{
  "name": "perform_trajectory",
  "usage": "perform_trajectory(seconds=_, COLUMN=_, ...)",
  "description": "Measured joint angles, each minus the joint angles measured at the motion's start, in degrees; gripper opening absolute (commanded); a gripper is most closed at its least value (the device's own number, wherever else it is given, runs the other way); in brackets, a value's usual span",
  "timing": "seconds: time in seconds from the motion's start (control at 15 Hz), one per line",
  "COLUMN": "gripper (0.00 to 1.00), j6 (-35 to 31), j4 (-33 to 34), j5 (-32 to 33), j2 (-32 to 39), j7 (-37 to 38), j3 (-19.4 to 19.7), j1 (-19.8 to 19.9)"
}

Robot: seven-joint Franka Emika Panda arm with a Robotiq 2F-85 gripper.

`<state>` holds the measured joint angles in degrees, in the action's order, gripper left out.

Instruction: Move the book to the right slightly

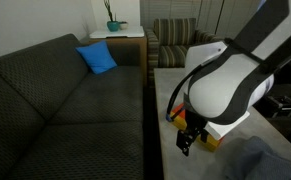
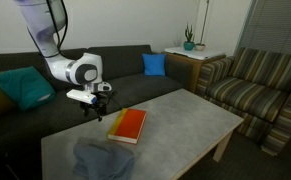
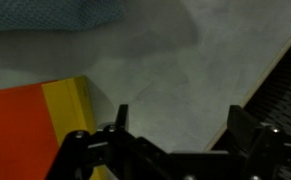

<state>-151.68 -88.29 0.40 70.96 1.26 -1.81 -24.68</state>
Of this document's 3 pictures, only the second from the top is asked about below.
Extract orange and yellow book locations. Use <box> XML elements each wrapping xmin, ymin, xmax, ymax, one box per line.
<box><xmin>107</xmin><ymin>107</ymin><xmax>148</xmax><ymax>145</ymax></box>

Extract teal cushion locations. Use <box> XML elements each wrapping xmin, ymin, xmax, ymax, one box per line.
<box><xmin>0</xmin><ymin>65</ymin><xmax>57</xmax><ymax>112</ymax></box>

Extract light wooden table leg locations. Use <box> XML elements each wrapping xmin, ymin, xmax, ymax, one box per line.
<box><xmin>212</xmin><ymin>129</ymin><xmax>234</xmax><ymax>163</ymax></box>

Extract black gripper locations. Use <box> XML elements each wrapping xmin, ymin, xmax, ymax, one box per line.
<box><xmin>79</xmin><ymin>99</ymin><xmax>108</xmax><ymax>123</ymax></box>

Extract striped armchair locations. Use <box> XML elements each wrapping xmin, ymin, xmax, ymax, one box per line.
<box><xmin>194</xmin><ymin>46</ymin><xmax>291</xmax><ymax>157</ymax></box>

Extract teal pot with plant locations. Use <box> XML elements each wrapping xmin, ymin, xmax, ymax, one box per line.
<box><xmin>183</xmin><ymin>23</ymin><xmax>196</xmax><ymax>52</ymax></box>

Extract grey-blue crumpled cloth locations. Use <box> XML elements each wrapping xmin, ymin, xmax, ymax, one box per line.
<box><xmin>72</xmin><ymin>136</ymin><xmax>136</xmax><ymax>180</ymax></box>

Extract small white plant pot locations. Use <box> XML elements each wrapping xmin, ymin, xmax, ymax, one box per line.
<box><xmin>194</xmin><ymin>0</ymin><xmax>210</xmax><ymax>52</ymax></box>

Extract dark grey patterned sofa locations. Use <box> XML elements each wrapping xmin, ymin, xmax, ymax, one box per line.
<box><xmin>0</xmin><ymin>44</ymin><xmax>194</xmax><ymax>180</ymax></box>

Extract blue square cushion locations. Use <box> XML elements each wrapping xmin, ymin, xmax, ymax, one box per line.
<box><xmin>141</xmin><ymin>53</ymin><xmax>167</xmax><ymax>77</ymax></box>

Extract grey window blinds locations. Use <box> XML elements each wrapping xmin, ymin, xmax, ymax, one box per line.
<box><xmin>234</xmin><ymin>0</ymin><xmax>291</xmax><ymax>57</ymax></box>

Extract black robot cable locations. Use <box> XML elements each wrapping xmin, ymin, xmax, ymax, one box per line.
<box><xmin>28</xmin><ymin>0</ymin><xmax>69</xmax><ymax>59</ymax></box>

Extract white flat board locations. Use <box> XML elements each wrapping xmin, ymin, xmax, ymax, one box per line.
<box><xmin>163</xmin><ymin>46</ymin><xmax>227</xmax><ymax>61</ymax></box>

